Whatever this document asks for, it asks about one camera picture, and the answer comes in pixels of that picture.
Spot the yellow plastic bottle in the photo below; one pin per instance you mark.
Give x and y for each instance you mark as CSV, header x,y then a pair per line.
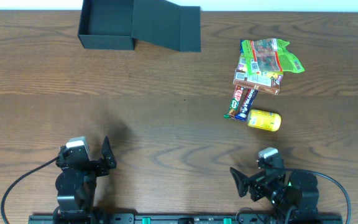
x,y
265,120

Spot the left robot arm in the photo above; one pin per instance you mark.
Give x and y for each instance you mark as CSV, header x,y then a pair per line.
x,y
77,183

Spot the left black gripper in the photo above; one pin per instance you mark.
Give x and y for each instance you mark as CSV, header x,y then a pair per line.
x,y
95,164

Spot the brown chocolate box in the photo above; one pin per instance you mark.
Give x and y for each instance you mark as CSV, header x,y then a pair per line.
x,y
256,82

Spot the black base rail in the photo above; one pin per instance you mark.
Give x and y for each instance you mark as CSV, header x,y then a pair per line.
x,y
128,218

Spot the blue Dairy Milk bar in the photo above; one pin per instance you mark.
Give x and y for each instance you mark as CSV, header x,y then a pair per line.
x,y
246,106

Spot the black cardboard box with lid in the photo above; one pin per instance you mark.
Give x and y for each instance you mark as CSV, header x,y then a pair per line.
x,y
118,24

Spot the red KitKat bar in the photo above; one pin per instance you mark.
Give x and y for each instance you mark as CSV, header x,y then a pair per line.
x,y
236,97

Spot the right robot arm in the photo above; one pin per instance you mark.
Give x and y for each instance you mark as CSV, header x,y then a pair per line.
x,y
294,198

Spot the yellow green snack box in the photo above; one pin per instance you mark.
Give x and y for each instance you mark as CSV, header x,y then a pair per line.
x,y
272,75

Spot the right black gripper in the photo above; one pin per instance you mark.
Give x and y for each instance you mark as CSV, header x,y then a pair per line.
x,y
254,181

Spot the green snack bag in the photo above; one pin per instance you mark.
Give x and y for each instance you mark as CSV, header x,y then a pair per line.
x,y
270,55

